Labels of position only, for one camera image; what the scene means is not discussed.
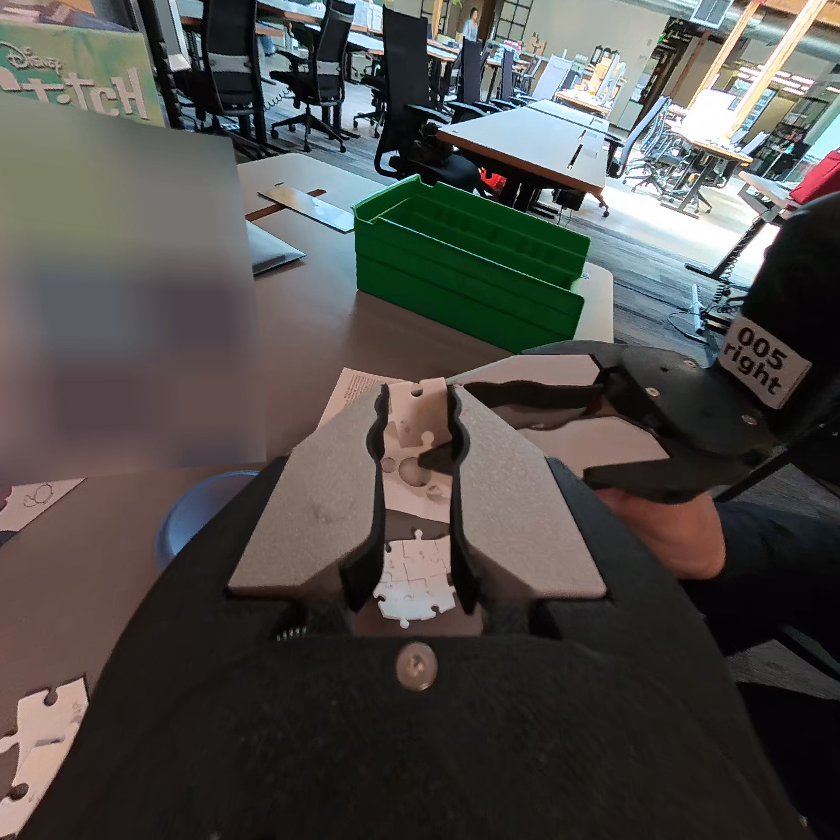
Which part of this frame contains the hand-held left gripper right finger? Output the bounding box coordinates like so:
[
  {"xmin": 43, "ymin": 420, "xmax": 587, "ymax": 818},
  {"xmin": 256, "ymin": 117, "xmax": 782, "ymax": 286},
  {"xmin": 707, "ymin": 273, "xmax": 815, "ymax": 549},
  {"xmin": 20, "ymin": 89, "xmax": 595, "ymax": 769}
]
[{"xmin": 446, "ymin": 384, "xmax": 609, "ymax": 616}]

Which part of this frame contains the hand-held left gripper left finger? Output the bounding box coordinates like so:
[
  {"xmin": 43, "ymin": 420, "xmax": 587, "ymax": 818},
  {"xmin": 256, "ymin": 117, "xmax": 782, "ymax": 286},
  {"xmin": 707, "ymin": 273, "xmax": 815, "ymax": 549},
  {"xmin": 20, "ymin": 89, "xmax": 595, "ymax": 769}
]
[{"xmin": 226, "ymin": 384, "xmax": 391, "ymax": 613}]

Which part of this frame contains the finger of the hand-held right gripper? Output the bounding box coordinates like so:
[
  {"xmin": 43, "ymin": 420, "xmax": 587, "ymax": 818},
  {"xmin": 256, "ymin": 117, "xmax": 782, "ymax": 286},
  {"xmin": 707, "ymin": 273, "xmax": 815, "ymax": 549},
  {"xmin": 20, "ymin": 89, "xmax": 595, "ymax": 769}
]
[
  {"xmin": 419, "ymin": 415, "xmax": 670, "ymax": 476},
  {"xmin": 446, "ymin": 354, "xmax": 605, "ymax": 429}
]

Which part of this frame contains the assembled white puzzle section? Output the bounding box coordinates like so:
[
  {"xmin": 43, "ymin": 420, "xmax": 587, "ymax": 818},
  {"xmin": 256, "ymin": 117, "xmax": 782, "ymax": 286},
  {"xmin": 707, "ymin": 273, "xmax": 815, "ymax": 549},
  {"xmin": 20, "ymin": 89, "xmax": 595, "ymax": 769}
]
[{"xmin": 373, "ymin": 529, "xmax": 458, "ymax": 630}]

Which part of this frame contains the white puzzle piece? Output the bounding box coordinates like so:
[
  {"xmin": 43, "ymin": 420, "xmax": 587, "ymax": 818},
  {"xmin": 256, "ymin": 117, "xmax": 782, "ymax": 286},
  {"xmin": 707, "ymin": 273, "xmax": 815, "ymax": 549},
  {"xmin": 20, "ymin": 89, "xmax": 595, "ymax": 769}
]
[
  {"xmin": 386, "ymin": 377, "xmax": 455, "ymax": 460},
  {"xmin": 0, "ymin": 676, "xmax": 90, "ymax": 840}
]

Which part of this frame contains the person's right forearm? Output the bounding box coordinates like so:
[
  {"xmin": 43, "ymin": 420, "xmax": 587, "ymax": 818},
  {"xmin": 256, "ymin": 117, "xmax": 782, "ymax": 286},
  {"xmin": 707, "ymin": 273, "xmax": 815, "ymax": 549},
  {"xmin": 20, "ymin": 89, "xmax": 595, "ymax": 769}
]
[{"xmin": 679, "ymin": 502, "xmax": 840, "ymax": 664}]

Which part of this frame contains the blue round puzzle stand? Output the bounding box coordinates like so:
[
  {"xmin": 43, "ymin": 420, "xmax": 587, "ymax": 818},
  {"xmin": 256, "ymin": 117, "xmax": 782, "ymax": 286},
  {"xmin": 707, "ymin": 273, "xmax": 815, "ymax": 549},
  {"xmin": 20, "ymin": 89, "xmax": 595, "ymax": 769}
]
[{"xmin": 153, "ymin": 470, "xmax": 266, "ymax": 573}]

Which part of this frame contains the colourful puzzle box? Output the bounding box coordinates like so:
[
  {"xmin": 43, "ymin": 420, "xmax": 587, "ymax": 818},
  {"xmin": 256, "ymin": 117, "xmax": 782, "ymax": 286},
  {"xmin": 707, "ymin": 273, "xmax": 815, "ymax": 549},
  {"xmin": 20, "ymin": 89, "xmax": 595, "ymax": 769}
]
[{"xmin": 0, "ymin": 20, "xmax": 165, "ymax": 546}]

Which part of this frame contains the person's right hand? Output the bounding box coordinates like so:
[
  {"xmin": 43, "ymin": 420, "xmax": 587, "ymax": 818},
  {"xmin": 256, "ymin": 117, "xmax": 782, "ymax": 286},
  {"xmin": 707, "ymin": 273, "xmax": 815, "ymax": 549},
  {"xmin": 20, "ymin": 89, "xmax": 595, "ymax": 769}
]
[{"xmin": 596, "ymin": 489, "xmax": 728, "ymax": 581}]

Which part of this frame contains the white power strip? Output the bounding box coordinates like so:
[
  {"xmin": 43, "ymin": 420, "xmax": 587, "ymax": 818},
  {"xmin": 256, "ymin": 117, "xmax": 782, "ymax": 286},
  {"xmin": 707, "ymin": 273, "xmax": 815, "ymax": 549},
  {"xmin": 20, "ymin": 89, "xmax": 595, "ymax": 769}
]
[{"xmin": 689, "ymin": 282, "xmax": 732, "ymax": 337}]

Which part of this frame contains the green plastic bin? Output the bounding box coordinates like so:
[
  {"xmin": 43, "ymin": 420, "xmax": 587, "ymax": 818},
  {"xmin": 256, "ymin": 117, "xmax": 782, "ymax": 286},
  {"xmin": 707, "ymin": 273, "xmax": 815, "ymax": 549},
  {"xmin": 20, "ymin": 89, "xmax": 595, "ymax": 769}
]
[
  {"xmin": 354, "ymin": 226, "xmax": 586, "ymax": 322},
  {"xmin": 352, "ymin": 176, "xmax": 592, "ymax": 293},
  {"xmin": 356, "ymin": 252, "xmax": 585, "ymax": 355}
]

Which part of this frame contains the printed instruction sheet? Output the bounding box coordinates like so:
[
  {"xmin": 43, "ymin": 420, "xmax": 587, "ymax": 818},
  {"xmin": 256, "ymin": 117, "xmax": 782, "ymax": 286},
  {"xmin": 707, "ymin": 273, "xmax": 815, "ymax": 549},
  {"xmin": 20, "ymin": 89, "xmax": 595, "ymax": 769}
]
[{"xmin": 320, "ymin": 366, "xmax": 460, "ymax": 526}]

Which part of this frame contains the long white office table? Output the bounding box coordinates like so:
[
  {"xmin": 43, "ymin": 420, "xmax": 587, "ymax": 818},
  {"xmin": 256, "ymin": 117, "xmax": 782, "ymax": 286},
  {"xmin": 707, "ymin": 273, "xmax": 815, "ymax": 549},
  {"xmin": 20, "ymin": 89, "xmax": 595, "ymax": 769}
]
[{"xmin": 436, "ymin": 98, "xmax": 611, "ymax": 217}]

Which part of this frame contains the desk with black leg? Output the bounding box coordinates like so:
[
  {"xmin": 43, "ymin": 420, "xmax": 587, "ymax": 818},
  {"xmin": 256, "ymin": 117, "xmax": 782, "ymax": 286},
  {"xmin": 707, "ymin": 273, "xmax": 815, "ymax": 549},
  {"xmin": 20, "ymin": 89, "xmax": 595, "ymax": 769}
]
[{"xmin": 686, "ymin": 171, "xmax": 803, "ymax": 283}]

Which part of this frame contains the white mesh office chair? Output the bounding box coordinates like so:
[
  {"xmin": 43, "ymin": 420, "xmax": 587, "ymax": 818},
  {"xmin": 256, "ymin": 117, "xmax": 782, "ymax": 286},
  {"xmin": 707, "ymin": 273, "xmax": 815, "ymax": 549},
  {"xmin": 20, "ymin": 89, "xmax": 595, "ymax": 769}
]
[{"xmin": 607, "ymin": 97, "xmax": 673, "ymax": 191}]

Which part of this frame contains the wooden top office table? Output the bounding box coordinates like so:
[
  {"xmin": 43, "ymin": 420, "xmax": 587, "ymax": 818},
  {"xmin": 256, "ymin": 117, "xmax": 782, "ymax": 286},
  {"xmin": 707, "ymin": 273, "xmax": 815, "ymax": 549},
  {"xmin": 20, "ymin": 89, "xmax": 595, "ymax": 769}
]
[{"xmin": 663, "ymin": 121, "xmax": 756, "ymax": 214}]

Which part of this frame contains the red bag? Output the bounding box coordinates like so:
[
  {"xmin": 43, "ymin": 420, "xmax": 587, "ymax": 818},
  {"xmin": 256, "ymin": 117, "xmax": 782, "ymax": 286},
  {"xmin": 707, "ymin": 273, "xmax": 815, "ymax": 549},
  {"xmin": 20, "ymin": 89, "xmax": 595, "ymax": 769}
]
[{"xmin": 789, "ymin": 150, "xmax": 840, "ymax": 206}]

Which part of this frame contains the flat metal plate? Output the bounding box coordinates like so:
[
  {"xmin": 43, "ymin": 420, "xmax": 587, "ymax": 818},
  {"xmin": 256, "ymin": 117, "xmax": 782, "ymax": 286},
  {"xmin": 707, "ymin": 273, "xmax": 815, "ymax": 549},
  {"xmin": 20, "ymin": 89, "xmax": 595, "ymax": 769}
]
[{"xmin": 258, "ymin": 185, "xmax": 356, "ymax": 235}]

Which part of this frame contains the black office chair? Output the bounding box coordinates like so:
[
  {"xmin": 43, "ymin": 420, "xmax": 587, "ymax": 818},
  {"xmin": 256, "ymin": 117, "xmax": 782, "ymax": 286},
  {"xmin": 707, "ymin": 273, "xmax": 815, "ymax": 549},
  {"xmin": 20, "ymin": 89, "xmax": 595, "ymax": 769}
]
[
  {"xmin": 269, "ymin": 0, "xmax": 358, "ymax": 153},
  {"xmin": 197, "ymin": 0, "xmax": 271, "ymax": 148},
  {"xmin": 374, "ymin": 7, "xmax": 490, "ymax": 194},
  {"xmin": 453, "ymin": 36, "xmax": 500, "ymax": 122}
]

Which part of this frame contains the brown tape strip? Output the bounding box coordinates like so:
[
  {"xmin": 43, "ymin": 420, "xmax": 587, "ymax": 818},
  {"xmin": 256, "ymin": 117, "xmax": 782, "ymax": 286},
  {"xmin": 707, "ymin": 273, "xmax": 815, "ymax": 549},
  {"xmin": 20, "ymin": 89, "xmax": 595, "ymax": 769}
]
[{"xmin": 245, "ymin": 189, "xmax": 328, "ymax": 219}]

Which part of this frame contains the wooden beam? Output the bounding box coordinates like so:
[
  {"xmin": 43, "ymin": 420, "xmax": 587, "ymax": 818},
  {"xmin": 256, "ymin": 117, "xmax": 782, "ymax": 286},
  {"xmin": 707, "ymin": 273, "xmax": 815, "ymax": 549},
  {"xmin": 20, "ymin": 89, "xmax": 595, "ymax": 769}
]
[{"xmin": 742, "ymin": 0, "xmax": 829, "ymax": 126}]

